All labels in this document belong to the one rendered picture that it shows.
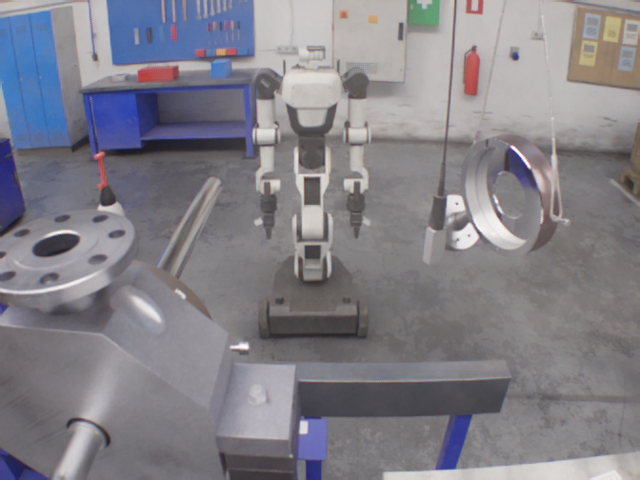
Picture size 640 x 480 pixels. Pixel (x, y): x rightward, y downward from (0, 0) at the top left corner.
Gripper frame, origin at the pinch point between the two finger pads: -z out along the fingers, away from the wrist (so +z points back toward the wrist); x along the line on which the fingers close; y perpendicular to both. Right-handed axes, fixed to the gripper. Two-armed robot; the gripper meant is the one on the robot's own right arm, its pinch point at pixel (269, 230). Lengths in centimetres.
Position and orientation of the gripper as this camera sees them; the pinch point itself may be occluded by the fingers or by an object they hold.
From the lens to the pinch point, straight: 257.6
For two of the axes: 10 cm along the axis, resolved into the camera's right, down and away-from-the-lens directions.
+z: 0.0, -9.5, -3.0
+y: 10.0, -0.1, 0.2
